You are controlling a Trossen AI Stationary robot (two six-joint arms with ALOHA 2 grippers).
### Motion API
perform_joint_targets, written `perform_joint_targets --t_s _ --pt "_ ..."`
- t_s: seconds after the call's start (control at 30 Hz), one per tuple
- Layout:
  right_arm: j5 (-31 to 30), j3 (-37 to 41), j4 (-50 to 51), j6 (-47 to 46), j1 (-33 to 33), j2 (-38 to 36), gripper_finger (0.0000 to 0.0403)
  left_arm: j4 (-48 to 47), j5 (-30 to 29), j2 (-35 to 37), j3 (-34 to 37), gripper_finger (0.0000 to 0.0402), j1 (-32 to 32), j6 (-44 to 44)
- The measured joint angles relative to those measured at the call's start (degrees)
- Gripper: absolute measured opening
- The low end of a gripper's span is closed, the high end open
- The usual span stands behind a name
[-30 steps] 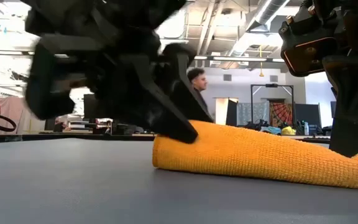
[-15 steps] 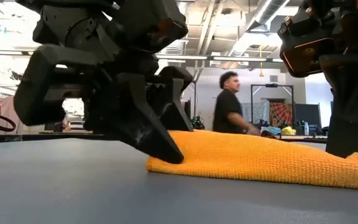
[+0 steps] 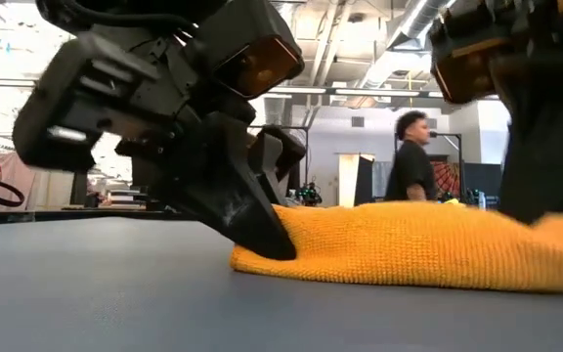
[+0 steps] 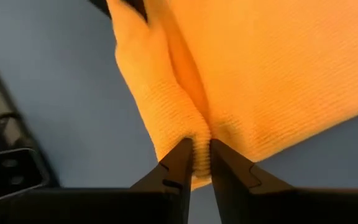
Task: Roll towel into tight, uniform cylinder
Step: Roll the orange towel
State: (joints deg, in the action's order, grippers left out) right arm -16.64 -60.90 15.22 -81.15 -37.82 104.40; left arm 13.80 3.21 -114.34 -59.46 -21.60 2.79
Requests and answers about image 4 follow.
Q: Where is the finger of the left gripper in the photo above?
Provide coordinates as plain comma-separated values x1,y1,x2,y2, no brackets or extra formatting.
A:
88,0,112,18
121,0,149,22

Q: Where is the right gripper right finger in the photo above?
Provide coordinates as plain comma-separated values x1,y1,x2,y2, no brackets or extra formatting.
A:
209,139,358,224

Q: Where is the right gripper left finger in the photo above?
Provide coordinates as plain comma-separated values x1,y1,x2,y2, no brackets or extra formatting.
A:
11,138,195,224

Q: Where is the yellow microfibre towel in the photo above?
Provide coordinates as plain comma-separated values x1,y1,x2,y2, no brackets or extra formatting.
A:
106,0,358,191

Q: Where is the blue-grey table mat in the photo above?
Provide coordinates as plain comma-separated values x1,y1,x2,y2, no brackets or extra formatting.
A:
0,0,358,224

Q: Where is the black square camera box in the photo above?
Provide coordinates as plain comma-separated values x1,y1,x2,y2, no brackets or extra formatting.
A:
0,147,50,202

